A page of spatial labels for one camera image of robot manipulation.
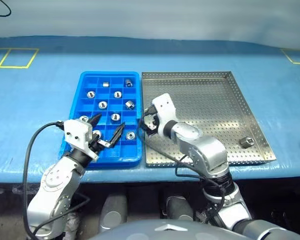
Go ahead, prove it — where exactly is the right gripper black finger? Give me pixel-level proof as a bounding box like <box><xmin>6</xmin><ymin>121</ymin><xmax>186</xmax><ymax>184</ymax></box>
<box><xmin>139</xmin><ymin>124</ymin><xmax>153</xmax><ymax>137</ymax></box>
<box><xmin>138</xmin><ymin>113</ymin><xmax>151</xmax><ymax>126</ymax></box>

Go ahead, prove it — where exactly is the blue compartment tray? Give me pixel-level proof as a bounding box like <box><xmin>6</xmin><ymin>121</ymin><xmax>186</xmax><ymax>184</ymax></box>
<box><xmin>57</xmin><ymin>71</ymin><xmax>143</xmax><ymax>171</ymax></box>

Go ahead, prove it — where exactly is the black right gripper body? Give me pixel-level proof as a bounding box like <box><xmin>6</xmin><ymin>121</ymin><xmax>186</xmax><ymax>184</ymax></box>
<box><xmin>142</xmin><ymin>111</ymin><xmax>161</xmax><ymax>137</ymax></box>

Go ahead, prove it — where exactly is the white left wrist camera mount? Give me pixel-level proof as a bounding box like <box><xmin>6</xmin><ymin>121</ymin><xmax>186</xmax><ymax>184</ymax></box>
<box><xmin>63</xmin><ymin>119</ymin><xmax>100</xmax><ymax>160</ymax></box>

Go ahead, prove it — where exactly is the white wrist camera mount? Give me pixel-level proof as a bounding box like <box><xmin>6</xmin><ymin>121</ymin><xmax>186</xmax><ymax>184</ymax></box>
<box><xmin>63</xmin><ymin>119</ymin><xmax>100</xmax><ymax>160</ymax></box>
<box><xmin>151</xmin><ymin>92</ymin><xmax>178</xmax><ymax>138</ymax></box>

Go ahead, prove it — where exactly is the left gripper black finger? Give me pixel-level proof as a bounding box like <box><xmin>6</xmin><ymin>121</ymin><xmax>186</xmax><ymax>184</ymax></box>
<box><xmin>107</xmin><ymin>121</ymin><xmax>126</xmax><ymax>149</ymax></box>
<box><xmin>88</xmin><ymin>113</ymin><xmax>103</xmax><ymax>128</ymax></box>

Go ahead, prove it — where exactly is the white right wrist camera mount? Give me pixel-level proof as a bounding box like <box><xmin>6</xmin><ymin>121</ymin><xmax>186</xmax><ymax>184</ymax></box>
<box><xmin>151</xmin><ymin>92</ymin><xmax>178</xmax><ymax>138</ymax></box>

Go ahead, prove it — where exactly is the perforated metal tray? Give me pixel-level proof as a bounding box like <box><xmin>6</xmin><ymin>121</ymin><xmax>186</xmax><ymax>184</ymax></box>
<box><xmin>141</xmin><ymin>70</ymin><xmax>277</xmax><ymax>168</ymax></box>

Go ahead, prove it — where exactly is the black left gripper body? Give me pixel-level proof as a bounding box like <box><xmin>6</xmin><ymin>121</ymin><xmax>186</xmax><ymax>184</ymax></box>
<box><xmin>89</xmin><ymin>132</ymin><xmax>111</xmax><ymax>155</ymax></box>

